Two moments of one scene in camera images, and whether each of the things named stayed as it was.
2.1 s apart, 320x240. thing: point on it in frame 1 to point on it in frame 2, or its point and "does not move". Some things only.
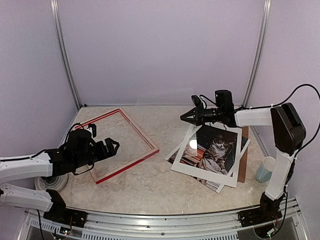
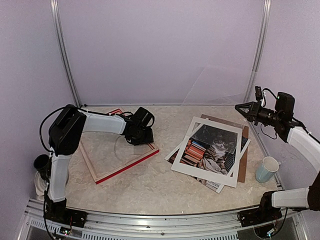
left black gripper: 111,152 to 149,139
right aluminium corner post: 262,33 does not move
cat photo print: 214,150 does not move
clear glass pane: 189,143 to 215,106
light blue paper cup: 264,172 does not move
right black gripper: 199,115 to 254,112
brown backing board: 242,166 does not move
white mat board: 191,169 does not move
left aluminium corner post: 57,27 does not move
